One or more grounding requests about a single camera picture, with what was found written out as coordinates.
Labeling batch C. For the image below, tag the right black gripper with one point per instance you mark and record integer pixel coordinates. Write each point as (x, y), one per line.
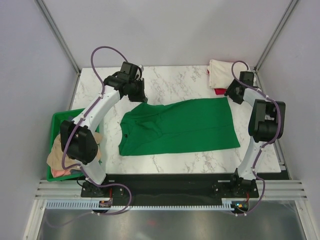
(229, 92)

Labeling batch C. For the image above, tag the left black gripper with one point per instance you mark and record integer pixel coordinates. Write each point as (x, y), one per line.
(141, 97)

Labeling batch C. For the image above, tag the green t shirt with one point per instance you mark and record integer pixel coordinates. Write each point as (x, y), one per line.
(195, 125)

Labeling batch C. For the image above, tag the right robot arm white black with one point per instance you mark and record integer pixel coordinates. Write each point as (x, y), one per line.
(266, 123)

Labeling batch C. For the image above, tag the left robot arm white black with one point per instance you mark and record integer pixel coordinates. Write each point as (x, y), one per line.
(93, 115)

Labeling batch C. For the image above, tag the folded red t shirt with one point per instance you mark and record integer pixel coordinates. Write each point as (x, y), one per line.
(219, 92)

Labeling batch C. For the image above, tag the folded cream t shirt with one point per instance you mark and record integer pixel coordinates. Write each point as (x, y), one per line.
(224, 68)

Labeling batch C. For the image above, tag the green plastic bin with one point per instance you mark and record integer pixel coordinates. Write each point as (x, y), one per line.
(56, 120)

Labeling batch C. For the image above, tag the beige crumpled t shirt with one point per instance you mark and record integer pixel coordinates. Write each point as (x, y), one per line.
(54, 159)

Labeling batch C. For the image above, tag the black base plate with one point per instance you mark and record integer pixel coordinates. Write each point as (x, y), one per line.
(190, 189)

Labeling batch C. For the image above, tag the right aluminium frame post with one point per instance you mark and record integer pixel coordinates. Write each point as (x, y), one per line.
(276, 33)

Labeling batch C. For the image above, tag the aluminium frame post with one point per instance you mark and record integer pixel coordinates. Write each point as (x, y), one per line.
(57, 34)
(276, 33)

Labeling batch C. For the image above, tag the aluminium rail base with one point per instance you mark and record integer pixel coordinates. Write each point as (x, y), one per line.
(70, 190)

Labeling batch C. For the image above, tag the left aluminium frame post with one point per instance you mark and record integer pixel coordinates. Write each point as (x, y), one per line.
(57, 34)

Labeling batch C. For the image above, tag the white slotted cable duct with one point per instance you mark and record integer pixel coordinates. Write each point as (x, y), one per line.
(102, 205)

